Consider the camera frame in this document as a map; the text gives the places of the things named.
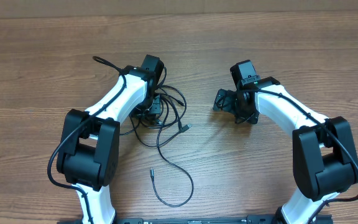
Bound black USB-A cable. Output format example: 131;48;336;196
119;84;193;148

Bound black USB-C cable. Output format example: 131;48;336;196
149;93;195;208

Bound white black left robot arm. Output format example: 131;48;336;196
47;55;165;223

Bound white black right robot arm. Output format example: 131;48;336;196
213;60;358;224

